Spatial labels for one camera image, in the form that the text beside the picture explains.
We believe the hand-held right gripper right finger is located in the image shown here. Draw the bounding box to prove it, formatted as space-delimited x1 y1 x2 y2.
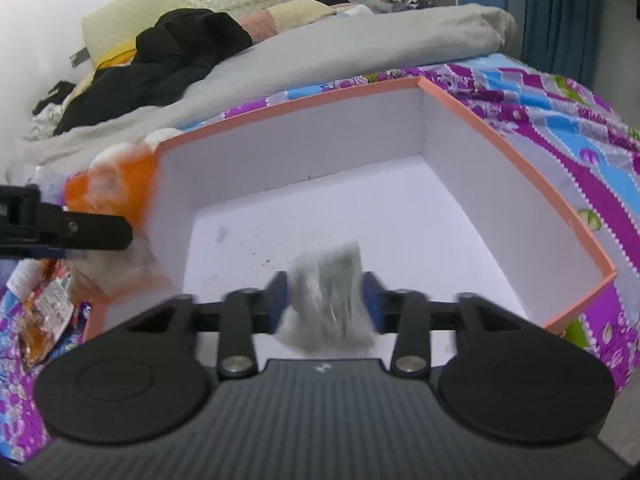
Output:
359 271 527 378

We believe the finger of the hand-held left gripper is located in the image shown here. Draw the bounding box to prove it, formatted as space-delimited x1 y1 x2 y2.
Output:
41 203 134 254

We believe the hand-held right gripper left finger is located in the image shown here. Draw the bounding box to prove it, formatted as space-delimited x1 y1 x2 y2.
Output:
125 271 292 379

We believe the silver snack packet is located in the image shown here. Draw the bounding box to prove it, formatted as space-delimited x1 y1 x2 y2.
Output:
279 241 377 357

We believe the orange snack packet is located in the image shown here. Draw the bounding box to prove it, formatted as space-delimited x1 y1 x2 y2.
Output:
64 141 173 301

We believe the blue snack packet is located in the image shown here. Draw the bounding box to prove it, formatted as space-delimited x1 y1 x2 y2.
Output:
74 301 95 335

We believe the red brown snack packet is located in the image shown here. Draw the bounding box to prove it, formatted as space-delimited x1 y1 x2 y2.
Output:
9 259 77 367

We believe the pink cardboard box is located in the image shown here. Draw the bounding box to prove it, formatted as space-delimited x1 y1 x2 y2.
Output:
82 76 619 345

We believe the clear plastic bag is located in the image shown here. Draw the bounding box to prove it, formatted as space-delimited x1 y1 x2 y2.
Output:
4 159 68 197

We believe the white clothes pile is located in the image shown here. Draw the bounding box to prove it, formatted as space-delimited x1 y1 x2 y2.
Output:
19 109 67 142

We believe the black clothes pile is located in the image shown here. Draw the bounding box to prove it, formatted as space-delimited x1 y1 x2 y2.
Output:
31 79 77 117

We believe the yellow pillow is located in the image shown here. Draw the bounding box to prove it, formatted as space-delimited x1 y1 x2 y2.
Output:
94 46 140 72

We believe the black jacket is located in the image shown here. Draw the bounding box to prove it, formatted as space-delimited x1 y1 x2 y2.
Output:
52 8 253 136

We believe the grey blanket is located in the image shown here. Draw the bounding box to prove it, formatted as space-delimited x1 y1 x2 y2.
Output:
5 4 518 171

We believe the pink pillow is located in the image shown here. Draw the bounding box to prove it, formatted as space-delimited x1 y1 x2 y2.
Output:
239 10 281 45

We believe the floral bedsheet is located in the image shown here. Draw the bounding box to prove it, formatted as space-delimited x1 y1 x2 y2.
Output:
0 52 640 461

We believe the cream pillow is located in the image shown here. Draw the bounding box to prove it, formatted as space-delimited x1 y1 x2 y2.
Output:
264 0 337 32

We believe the blue curtain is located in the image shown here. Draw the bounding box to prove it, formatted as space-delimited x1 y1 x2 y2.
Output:
520 0 640 98

